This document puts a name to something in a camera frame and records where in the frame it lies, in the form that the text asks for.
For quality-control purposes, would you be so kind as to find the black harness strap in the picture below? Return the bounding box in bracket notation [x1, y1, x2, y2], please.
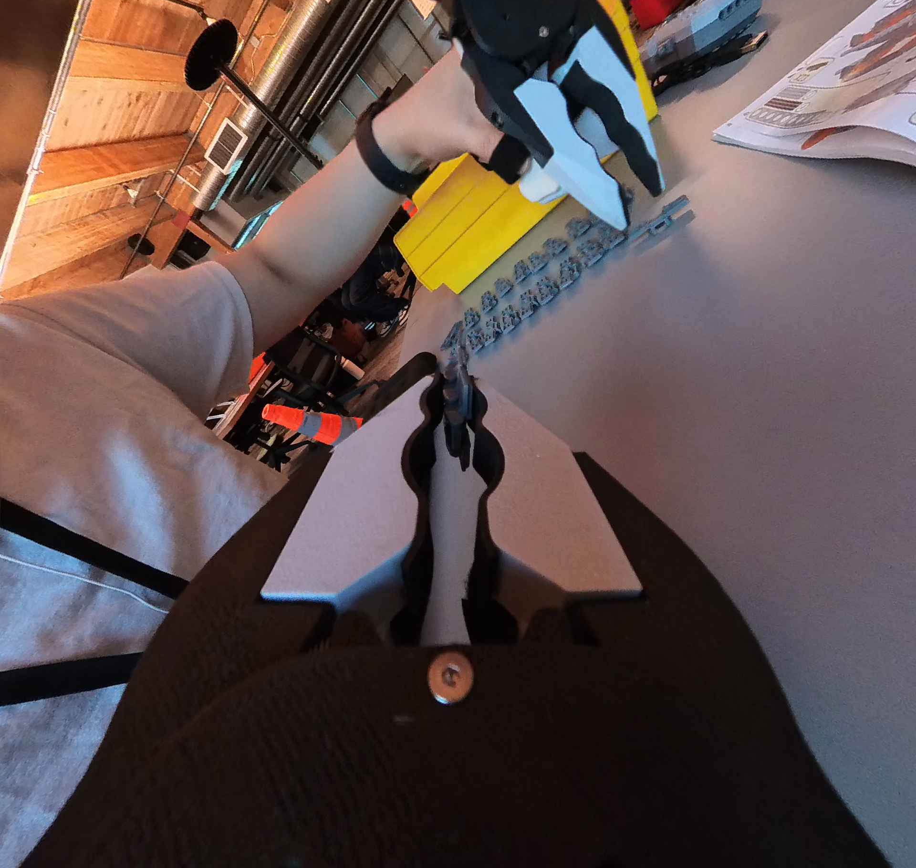
[0, 499, 191, 706]

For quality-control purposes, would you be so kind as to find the grey battery box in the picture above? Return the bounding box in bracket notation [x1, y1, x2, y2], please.
[637, 0, 764, 65]

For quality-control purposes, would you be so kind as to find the ceiling air vent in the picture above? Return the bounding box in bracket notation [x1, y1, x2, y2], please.
[204, 118, 250, 175]

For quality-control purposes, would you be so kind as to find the grey desk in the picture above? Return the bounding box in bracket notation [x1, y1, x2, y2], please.
[386, 0, 916, 868]

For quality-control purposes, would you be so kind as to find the orange traffic cone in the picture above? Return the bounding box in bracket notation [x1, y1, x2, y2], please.
[261, 403, 364, 449]

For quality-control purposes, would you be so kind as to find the black usb cable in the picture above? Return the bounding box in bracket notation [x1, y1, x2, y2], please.
[653, 31, 771, 93]

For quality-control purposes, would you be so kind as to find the grey track link chain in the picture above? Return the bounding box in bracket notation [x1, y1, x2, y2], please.
[438, 363, 478, 473]

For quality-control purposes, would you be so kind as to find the person's left forearm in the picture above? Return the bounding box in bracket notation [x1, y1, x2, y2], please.
[222, 148, 403, 364]

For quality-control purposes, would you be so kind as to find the group of grey links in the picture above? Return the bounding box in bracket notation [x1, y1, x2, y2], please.
[440, 220, 638, 355]

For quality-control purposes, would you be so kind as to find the open instruction booklet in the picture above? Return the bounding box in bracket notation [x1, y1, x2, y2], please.
[712, 0, 916, 167]

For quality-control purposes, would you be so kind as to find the black wristband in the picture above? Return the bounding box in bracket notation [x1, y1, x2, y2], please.
[354, 98, 429, 198]

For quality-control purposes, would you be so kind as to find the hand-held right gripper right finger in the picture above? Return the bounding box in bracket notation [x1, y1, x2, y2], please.
[468, 376, 643, 630]

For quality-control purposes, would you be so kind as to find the short grey track strip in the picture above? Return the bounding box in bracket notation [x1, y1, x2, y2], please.
[628, 195, 697, 244]

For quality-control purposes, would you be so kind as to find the yellow plastic bin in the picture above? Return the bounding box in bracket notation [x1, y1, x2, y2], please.
[394, 0, 659, 295]

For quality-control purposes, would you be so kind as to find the person's left hand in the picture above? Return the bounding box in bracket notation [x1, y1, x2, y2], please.
[372, 55, 505, 175]

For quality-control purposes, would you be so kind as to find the black pole with disc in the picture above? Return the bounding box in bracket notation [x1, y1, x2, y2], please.
[185, 20, 324, 169]

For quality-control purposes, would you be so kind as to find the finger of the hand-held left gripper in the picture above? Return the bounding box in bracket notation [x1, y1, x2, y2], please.
[554, 22, 668, 198]
[514, 72, 632, 230]

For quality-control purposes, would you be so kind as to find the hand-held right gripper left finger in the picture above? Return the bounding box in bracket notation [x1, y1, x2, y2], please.
[261, 374, 437, 643]

